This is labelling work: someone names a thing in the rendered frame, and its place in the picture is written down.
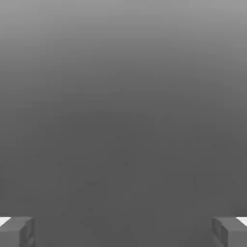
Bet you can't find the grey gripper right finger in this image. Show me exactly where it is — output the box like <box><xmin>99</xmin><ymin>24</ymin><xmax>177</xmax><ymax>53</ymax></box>
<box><xmin>211</xmin><ymin>216</ymin><xmax>247</xmax><ymax>247</ymax></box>

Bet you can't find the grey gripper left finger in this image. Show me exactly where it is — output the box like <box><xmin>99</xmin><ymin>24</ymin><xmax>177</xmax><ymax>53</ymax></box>
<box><xmin>0</xmin><ymin>216</ymin><xmax>37</xmax><ymax>247</ymax></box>

